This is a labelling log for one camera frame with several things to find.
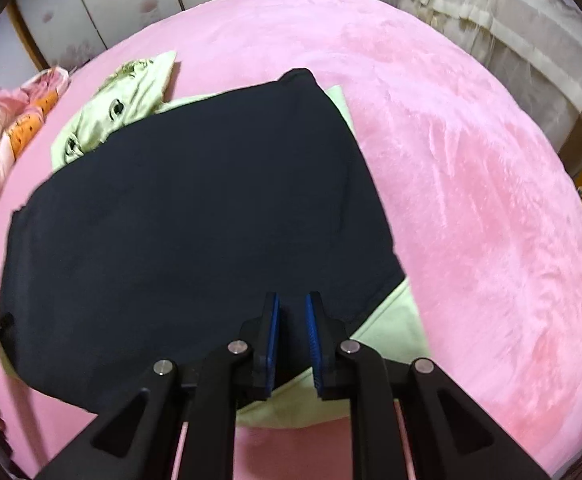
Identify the green and black hooded jacket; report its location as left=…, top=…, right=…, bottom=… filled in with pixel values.
left=0, top=68, right=429, bottom=429

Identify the pink floral folded quilt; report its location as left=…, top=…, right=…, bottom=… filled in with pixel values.
left=0, top=66, right=70, bottom=192

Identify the pink plush bed blanket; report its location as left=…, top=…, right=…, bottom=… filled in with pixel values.
left=0, top=0, right=582, bottom=474

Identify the beige lace covered furniture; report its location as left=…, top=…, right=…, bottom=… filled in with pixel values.
left=381, top=0, right=582, bottom=150

